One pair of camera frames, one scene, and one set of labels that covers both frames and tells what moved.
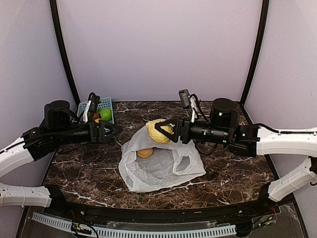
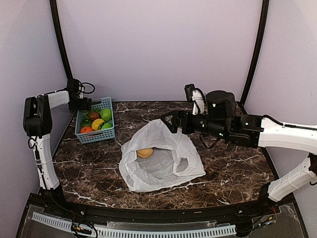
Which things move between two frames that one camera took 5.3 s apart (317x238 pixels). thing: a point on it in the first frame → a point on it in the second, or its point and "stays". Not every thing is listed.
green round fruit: [106, 114] stays
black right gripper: [174, 137] → [178, 115]
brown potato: [96, 116] stays
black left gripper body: [94, 139] → [84, 105]
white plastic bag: [146, 164] stays
